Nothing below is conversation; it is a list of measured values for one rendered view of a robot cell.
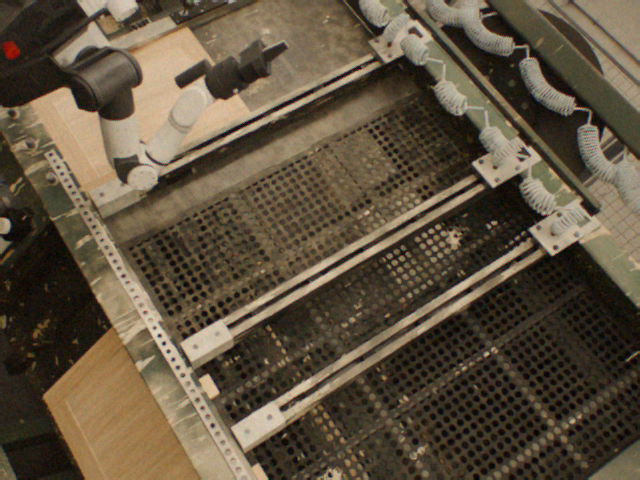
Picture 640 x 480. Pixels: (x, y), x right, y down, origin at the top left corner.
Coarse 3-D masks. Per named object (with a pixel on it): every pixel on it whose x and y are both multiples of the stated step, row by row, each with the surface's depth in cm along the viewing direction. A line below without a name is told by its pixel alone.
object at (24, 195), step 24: (0, 144) 215; (0, 168) 214; (0, 192) 207; (24, 192) 209; (0, 216) 206; (24, 216) 201; (48, 216) 204; (0, 240) 204; (24, 240) 208; (0, 264) 212
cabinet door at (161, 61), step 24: (144, 48) 235; (168, 48) 236; (192, 48) 236; (144, 72) 231; (168, 72) 232; (48, 96) 224; (72, 96) 225; (144, 96) 227; (168, 96) 228; (48, 120) 220; (72, 120) 221; (96, 120) 222; (144, 120) 223; (216, 120) 225; (72, 144) 217; (96, 144) 218; (72, 168) 214; (96, 168) 215
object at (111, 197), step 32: (384, 32) 223; (352, 64) 231; (384, 64) 232; (288, 96) 224; (320, 96) 225; (224, 128) 217; (256, 128) 218; (192, 160) 212; (96, 192) 205; (128, 192) 206
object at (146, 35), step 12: (240, 0) 245; (252, 0) 249; (216, 12) 243; (228, 12) 246; (156, 24) 237; (168, 24) 237; (180, 24) 238; (192, 24) 241; (132, 36) 234; (144, 36) 234; (156, 36) 236; (120, 48) 232; (132, 48) 234
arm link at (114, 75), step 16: (96, 64) 164; (112, 64) 165; (128, 64) 167; (96, 80) 162; (112, 80) 164; (128, 80) 167; (112, 96) 166; (128, 96) 170; (112, 112) 171; (128, 112) 173
